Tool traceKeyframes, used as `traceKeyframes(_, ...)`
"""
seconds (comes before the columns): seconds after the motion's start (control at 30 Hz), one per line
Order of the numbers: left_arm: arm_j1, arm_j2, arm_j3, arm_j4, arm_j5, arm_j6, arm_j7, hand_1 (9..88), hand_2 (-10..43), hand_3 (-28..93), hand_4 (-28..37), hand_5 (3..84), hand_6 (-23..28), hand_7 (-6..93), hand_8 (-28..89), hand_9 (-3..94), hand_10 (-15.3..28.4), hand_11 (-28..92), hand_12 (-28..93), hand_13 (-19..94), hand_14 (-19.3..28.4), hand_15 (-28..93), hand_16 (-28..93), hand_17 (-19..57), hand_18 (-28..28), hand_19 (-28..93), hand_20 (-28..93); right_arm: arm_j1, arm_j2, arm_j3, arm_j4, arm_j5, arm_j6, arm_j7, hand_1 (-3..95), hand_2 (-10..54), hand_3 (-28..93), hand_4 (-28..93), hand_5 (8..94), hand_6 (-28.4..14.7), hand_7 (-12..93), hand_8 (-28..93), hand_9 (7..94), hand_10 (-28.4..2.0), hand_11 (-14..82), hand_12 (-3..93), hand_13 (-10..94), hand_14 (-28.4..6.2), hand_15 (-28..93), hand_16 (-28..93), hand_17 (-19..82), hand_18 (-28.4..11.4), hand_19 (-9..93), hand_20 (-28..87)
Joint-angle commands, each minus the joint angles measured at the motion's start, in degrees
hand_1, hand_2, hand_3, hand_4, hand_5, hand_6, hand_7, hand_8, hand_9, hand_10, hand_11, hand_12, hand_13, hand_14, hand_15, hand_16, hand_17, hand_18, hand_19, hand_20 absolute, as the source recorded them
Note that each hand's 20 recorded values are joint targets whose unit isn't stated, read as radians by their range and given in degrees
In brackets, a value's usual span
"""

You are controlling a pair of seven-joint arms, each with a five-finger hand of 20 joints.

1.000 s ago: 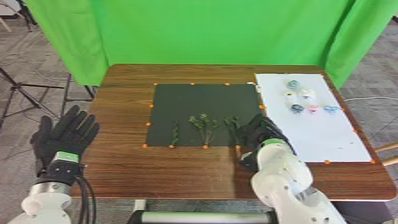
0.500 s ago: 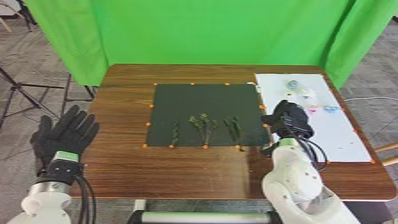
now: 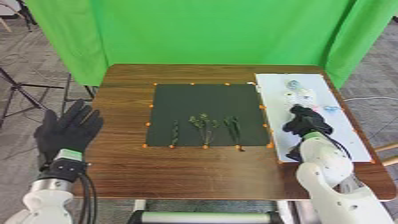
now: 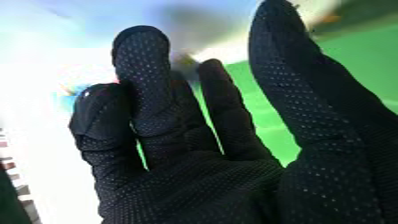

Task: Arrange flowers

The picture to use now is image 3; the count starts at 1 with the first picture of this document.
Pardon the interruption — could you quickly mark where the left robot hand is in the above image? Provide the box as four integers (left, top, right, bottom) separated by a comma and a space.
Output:
32, 98, 106, 158

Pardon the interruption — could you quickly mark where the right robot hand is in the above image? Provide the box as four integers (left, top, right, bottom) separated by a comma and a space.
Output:
280, 104, 336, 137

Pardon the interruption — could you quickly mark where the white sheet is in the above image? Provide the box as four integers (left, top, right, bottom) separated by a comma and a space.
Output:
252, 73, 375, 165

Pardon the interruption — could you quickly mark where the green sprig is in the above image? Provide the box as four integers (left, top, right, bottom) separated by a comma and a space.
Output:
186, 112, 222, 147
222, 115, 247, 150
168, 119, 181, 148

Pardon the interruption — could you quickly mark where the black tripod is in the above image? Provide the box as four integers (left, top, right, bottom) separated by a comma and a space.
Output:
0, 66, 67, 122

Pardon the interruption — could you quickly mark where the dark mat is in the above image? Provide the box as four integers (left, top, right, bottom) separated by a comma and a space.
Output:
142, 83, 273, 148

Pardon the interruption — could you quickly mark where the pale grey bar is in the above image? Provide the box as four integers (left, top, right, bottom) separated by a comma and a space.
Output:
126, 209, 284, 224

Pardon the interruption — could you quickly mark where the black cable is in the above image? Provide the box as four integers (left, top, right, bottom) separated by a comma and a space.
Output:
318, 126, 353, 160
76, 171, 101, 224

